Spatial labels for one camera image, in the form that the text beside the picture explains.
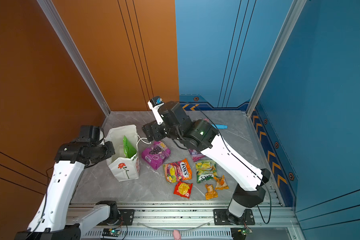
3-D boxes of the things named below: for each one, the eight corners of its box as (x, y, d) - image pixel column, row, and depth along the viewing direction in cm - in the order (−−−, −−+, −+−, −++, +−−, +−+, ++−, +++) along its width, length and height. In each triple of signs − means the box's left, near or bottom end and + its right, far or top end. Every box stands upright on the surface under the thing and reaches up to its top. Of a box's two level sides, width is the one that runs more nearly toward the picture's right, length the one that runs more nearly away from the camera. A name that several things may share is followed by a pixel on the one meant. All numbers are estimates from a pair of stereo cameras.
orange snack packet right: (214, 189, 83) (215, 188, 81) (213, 176, 88) (213, 175, 86) (227, 189, 83) (228, 188, 81) (225, 176, 88) (226, 175, 86)
